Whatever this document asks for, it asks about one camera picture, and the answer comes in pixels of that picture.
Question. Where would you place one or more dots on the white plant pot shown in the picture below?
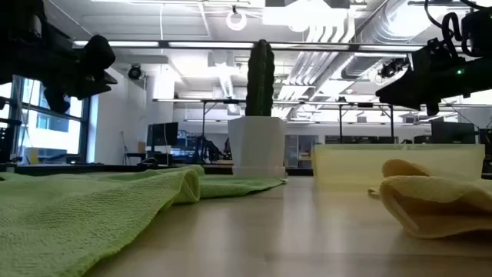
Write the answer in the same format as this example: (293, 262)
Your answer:
(255, 146)

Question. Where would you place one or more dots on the black computer monitor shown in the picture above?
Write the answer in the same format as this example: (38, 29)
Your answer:
(453, 132)
(486, 138)
(163, 134)

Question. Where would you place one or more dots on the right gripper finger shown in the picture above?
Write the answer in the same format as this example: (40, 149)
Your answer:
(407, 86)
(413, 105)

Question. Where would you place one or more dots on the green cactus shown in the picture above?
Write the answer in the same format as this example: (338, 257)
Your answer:
(259, 77)

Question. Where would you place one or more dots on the black ceiling spotlight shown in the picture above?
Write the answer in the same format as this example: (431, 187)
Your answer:
(134, 72)

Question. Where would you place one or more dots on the lime green microfiber towel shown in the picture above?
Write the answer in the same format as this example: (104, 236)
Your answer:
(77, 219)

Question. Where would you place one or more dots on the yellow microfiber towel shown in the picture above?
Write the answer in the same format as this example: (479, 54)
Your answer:
(434, 204)

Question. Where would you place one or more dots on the yellow translucent basket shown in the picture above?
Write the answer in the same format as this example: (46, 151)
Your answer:
(346, 165)

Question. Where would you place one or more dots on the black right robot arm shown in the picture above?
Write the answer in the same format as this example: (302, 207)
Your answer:
(480, 34)

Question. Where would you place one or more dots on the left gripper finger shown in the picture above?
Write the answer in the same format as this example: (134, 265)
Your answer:
(94, 91)
(105, 79)

